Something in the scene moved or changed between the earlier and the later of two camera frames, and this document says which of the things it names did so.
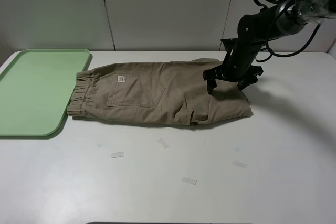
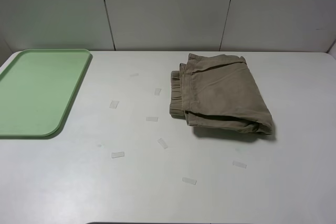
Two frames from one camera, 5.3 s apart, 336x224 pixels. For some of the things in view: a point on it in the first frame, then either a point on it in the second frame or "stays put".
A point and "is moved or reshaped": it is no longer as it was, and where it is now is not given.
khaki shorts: (173, 92) is moved or reshaped
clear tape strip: (163, 142) stays put
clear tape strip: (239, 164) stays put
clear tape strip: (115, 155) stays put
